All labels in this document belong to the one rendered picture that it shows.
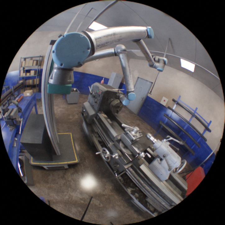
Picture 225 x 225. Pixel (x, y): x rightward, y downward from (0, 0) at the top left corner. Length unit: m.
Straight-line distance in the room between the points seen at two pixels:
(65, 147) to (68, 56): 1.39
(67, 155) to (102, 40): 1.45
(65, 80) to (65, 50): 0.23
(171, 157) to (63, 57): 1.17
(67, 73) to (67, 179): 1.57
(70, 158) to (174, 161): 1.48
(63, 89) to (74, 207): 1.66
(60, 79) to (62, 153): 1.20
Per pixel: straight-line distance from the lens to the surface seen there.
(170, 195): 1.30
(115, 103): 1.28
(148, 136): 1.02
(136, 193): 1.43
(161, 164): 1.05
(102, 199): 1.64
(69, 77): 0.52
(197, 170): 3.30
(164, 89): 4.14
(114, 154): 0.87
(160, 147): 0.98
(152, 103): 4.21
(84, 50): 0.31
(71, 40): 0.32
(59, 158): 1.40
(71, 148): 1.47
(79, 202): 1.61
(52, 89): 0.50
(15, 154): 1.32
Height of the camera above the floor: 1.59
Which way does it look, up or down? 26 degrees down
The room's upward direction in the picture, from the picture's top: 22 degrees clockwise
